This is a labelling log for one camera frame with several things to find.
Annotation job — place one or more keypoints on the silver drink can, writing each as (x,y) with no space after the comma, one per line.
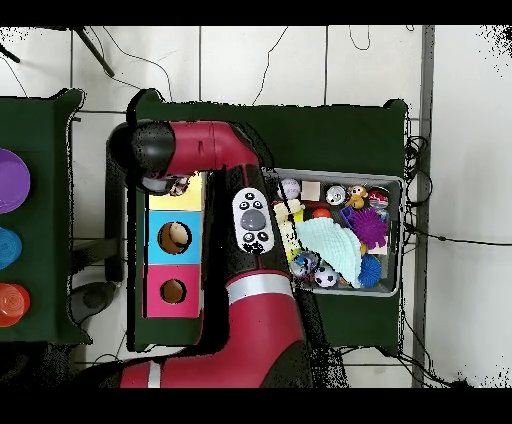
(335,194)

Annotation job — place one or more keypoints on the plain wooden block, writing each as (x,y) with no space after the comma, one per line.
(310,190)

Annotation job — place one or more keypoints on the blue fuzzy ball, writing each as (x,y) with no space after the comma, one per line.
(370,271)

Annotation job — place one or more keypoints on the dark green tablecloth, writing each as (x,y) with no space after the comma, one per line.
(340,136)

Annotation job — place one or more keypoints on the orange-red ball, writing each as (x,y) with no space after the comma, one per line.
(322,213)

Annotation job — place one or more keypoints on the polka-dot paper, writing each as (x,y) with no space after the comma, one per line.
(180,186)

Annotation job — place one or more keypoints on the wooden three-hole sorting box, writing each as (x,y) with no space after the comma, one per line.
(158,280)

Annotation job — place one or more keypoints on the white toy baseball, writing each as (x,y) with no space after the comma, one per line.
(288,188)

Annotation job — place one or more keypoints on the silver mesh bin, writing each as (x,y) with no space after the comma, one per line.
(388,284)

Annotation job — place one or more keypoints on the brown monkey plush toy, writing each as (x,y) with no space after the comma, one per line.
(356,196)

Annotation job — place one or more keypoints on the purple plastic bowl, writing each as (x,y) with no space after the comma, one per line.
(12,180)

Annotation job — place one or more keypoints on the mint green cloth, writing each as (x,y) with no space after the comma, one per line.
(336,244)

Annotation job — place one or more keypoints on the orange plastic bowl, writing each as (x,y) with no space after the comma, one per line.
(14,304)

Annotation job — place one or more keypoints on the dark tripod leg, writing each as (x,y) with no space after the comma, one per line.
(10,54)
(96,53)

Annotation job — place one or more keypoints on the blue plastic bowl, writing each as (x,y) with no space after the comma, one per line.
(8,248)

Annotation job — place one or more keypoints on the purple spiky ball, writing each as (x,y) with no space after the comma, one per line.
(368,228)

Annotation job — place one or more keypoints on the cream cloth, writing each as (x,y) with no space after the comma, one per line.
(288,212)

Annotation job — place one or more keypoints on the dark green side-table cloth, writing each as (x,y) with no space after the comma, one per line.
(52,240)

